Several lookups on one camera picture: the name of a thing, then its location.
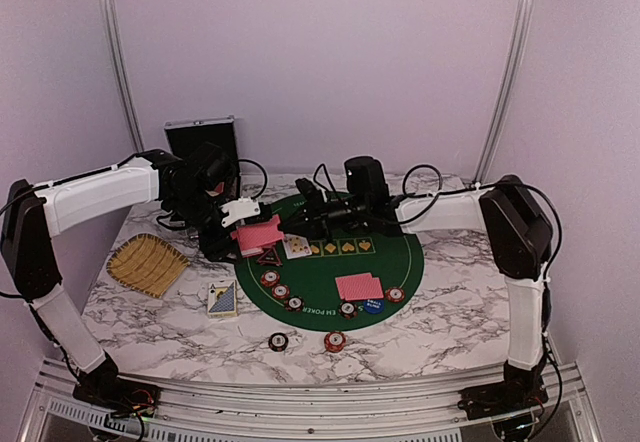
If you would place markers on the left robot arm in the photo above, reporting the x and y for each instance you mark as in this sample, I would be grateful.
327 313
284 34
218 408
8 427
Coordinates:
195 189

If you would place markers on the aluminium poker case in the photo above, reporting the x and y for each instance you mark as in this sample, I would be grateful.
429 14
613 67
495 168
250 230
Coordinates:
186 136

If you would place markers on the black poker chip stack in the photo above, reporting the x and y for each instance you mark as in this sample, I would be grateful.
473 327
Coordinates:
278 342

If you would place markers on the round green poker mat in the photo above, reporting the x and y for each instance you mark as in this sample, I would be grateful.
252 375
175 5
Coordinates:
397 261

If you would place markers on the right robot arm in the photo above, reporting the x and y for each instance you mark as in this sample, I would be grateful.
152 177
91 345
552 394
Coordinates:
523 239

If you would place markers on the blue small blind button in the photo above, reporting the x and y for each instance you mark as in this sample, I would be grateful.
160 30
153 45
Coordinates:
374 306

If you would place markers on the red poker chip stack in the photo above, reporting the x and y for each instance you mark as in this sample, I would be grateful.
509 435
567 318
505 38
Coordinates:
335 341

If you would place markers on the red-backed card deck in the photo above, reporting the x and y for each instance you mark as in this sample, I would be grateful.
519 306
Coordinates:
245 241

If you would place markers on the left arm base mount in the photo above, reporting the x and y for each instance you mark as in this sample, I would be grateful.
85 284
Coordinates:
122 396

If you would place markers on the dealt card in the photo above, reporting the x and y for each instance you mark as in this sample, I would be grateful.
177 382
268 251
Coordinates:
353 287

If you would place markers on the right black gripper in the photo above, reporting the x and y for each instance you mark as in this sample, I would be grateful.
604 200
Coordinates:
317 216

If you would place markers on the playing card box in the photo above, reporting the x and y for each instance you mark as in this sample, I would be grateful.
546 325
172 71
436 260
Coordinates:
222 299

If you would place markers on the triangular all-in button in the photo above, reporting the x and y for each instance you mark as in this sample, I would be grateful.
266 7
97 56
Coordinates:
269 257

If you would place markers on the aluminium frame post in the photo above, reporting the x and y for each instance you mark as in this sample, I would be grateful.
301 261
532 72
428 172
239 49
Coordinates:
113 37
515 55

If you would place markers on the left aluminium frame post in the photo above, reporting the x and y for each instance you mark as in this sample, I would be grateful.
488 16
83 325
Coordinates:
113 37

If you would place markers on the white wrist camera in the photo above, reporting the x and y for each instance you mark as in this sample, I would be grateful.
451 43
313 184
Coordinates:
324 191
239 209

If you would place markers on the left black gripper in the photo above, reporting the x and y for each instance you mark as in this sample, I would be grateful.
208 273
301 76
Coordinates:
215 246

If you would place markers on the right aluminium frame post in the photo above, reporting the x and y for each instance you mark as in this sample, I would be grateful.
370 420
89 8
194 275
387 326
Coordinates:
515 55

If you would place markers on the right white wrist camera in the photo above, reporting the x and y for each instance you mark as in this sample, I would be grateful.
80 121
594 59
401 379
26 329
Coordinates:
324 191

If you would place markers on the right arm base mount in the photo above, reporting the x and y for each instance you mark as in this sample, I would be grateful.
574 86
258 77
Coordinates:
500 398

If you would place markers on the front aluminium rail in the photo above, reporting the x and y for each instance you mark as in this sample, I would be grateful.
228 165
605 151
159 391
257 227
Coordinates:
415 409

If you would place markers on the woven bamboo tray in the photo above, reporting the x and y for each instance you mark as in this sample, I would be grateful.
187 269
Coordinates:
147 264

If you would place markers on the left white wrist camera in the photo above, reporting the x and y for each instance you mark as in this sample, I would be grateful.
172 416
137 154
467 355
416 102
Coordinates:
239 209

